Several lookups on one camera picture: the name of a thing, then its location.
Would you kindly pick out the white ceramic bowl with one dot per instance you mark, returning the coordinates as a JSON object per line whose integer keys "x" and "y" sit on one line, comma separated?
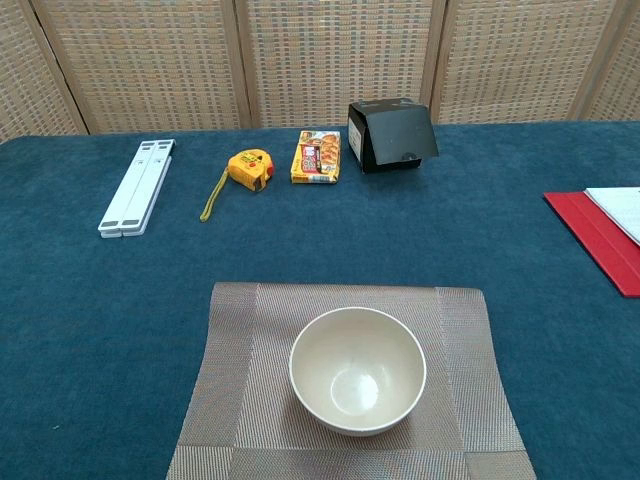
{"x": 357, "y": 370}

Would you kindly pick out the woven grey placemat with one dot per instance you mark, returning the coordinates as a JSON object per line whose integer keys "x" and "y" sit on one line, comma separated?
{"x": 240, "y": 375}

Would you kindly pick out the white folding stand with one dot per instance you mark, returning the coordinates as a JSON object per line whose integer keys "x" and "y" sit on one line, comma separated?
{"x": 135, "y": 190}

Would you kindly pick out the yellow curry food box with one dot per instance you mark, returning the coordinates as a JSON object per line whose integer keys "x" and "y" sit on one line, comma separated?
{"x": 316, "y": 157}

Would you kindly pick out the yellow tape measure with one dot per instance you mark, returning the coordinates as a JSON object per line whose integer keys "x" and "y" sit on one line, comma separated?
{"x": 247, "y": 167}

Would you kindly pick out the black cardboard box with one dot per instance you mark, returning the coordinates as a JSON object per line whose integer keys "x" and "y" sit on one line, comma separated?
{"x": 395, "y": 135}

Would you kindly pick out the blue table cloth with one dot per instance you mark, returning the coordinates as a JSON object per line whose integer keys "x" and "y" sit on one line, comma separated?
{"x": 75, "y": 300}

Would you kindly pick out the red folder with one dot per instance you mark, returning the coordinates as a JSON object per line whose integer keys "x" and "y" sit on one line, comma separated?
{"x": 590, "y": 230}

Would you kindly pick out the white spiral notebook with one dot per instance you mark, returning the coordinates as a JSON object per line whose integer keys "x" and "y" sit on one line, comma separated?
{"x": 620, "y": 210}

